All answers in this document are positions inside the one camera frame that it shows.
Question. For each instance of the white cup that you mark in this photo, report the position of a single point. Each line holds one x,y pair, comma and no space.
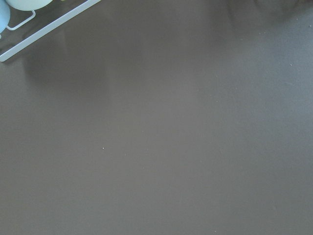
28,5

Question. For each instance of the blue cup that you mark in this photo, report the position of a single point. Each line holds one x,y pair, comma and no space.
4,15

